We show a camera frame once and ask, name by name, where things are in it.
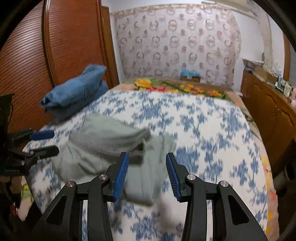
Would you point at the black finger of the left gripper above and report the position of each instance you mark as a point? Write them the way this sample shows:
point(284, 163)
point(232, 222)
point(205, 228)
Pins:
point(33, 156)

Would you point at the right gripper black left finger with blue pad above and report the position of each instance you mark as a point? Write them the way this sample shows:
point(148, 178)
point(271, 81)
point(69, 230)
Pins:
point(63, 218)

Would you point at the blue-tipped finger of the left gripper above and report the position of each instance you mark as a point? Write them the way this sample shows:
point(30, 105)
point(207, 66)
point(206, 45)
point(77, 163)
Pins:
point(30, 135)

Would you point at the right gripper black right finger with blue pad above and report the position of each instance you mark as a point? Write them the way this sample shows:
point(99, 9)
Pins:
point(232, 220)

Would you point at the grey-green cotton pants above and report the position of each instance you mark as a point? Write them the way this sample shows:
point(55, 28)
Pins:
point(95, 146)

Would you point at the folded blue denim jeans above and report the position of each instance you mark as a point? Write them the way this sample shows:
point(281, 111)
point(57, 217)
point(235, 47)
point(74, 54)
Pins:
point(66, 99)

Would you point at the blue floral white bedsheet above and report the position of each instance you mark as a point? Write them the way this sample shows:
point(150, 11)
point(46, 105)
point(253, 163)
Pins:
point(213, 140)

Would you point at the brown louvered wardrobe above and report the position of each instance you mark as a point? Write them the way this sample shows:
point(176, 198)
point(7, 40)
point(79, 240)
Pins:
point(44, 44)

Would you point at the brown wooden dresser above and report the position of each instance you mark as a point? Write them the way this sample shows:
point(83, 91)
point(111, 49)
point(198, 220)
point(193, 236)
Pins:
point(273, 115)

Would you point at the colourful floral blanket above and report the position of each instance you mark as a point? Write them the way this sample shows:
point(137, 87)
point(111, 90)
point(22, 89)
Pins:
point(178, 86)

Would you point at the clutter on dresser top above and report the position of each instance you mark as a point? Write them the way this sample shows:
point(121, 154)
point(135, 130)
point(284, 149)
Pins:
point(270, 78)

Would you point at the cardboard box with blue bag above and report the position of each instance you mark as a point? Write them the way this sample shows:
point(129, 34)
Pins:
point(187, 75)

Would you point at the patterned lace curtain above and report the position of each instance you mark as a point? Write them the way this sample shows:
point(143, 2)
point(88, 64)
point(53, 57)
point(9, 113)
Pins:
point(159, 40)

